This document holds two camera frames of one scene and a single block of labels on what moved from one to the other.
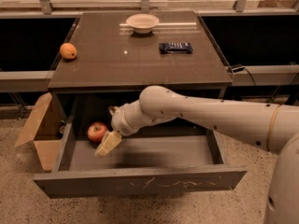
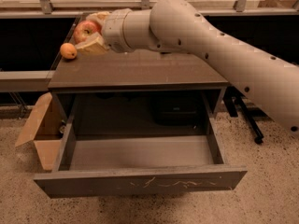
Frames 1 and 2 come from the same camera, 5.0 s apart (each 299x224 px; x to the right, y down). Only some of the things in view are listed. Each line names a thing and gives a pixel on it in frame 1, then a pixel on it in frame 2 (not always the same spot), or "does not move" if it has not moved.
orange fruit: (68, 51) does not move
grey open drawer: (168, 163) does not move
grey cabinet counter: (100, 54) does not move
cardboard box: (45, 131) does not move
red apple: (96, 132) -> (84, 30)
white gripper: (120, 122) -> (114, 29)
